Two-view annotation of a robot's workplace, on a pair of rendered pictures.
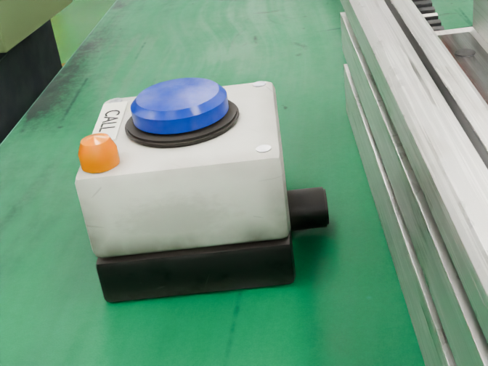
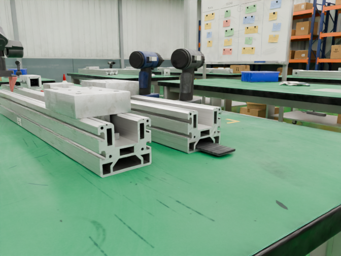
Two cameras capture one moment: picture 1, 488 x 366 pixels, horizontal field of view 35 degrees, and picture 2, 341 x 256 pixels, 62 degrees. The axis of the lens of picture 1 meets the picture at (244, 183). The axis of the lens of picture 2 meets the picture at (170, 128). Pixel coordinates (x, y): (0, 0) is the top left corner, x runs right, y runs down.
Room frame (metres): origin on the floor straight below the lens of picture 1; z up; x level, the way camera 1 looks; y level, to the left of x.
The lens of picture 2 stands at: (-0.77, 0.19, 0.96)
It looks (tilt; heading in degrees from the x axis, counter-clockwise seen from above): 13 degrees down; 316
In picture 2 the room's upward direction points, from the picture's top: straight up
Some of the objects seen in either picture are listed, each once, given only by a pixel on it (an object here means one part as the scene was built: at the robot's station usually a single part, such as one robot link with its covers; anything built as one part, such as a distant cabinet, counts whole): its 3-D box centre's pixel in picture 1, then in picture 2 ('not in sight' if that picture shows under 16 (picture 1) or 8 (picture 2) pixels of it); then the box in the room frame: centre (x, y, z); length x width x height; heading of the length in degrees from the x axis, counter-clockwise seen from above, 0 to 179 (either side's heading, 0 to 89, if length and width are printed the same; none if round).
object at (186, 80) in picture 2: not in sight; (192, 85); (-0.16, -0.49, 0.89); 0.20 x 0.08 x 0.22; 109
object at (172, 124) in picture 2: not in sight; (110, 107); (0.00, -0.28, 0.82); 0.80 x 0.10 x 0.09; 177
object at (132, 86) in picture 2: not in sight; (109, 91); (0.00, -0.28, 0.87); 0.16 x 0.11 x 0.07; 177
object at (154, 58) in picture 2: not in sight; (150, 82); (0.06, -0.50, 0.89); 0.20 x 0.08 x 0.22; 108
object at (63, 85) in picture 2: not in sight; (56, 94); (0.44, -0.30, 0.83); 0.12 x 0.09 x 0.10; 87
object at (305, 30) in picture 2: not in sight; (282, 46); (4.40, -10.71, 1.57); 2.83 x 0.98 x 3.14; 171
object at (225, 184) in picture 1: (212, 179); not in sight; (0.29, 0.01, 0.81); 0.10 x 0.08 x 0.06; 87
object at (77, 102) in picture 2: not in sight; (86, 106); (-0.24, -0.08, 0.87); 0.16 x 0.11 x 0.07; 177
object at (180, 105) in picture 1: (181, 114); not in sight; (0.29, 0.02, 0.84); 0.04 x 0.04 x 0.02
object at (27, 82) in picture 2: not in sight; (30, 82); (1.37, -0.49, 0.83); 0.11 x 0.10 x 0.10; 88
